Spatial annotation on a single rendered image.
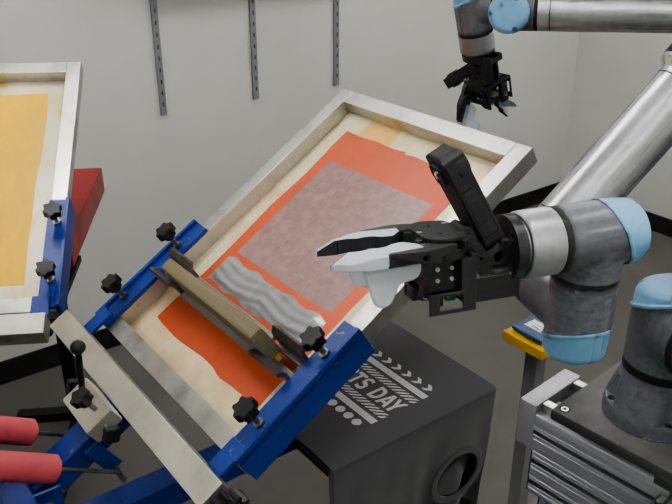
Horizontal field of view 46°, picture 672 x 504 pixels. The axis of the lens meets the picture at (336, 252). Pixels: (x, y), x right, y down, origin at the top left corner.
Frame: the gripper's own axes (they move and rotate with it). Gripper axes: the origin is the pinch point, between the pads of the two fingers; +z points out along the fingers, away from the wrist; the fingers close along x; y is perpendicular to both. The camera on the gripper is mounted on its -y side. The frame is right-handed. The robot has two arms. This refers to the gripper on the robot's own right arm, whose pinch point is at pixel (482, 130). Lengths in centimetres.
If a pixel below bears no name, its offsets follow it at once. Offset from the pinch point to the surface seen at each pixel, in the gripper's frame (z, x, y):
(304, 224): 0.4, -47.7, -7.3
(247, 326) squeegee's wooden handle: -3, -76, 15
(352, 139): -5.8, -24.4, -16.9
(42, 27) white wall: -11, -34, -200
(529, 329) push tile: 53, -4, 11
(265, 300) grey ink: 5, -66, 2
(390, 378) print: 43, -44, 4
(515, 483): 102, -18, 12
